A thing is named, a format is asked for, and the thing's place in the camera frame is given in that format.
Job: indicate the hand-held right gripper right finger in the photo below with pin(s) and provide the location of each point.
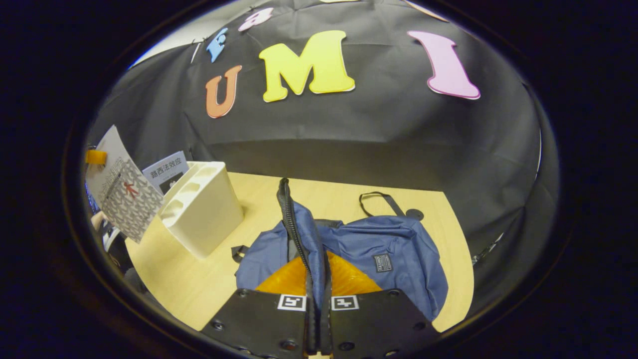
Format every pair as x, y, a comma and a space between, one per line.
379, 319

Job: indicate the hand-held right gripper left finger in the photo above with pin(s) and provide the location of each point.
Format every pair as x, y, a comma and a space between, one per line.
259, 319

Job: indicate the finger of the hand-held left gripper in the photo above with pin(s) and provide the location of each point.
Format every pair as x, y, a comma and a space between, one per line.
95, 157

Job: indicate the grey patterned cover book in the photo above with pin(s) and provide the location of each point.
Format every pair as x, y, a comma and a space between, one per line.
132, 204

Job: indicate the lavender cover book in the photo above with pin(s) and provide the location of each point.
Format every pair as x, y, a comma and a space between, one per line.
167, 172

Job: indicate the blue schoolbag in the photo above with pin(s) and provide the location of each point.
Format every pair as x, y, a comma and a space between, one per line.
398, 239

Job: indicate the cream white bookshelf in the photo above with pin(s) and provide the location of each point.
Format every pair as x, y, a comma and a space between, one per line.
209, 214

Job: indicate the black round table grommet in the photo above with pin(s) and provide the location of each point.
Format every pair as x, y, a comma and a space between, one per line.
414, 215

